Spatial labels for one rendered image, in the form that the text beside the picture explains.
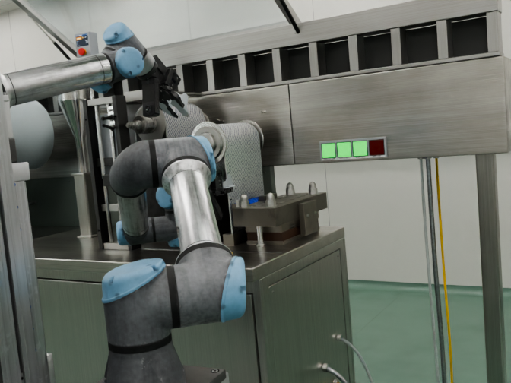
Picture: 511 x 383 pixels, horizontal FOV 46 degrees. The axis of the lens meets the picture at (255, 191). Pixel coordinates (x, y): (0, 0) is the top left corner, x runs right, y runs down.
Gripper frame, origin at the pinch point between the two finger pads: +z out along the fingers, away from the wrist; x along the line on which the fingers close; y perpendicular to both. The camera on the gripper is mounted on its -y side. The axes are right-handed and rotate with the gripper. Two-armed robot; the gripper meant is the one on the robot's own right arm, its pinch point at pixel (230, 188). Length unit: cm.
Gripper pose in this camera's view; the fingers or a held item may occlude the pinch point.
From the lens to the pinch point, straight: 203.6
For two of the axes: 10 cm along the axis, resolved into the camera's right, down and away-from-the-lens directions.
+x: -8.6, 0.3, 5.2
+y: -0.9, -9.9, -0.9
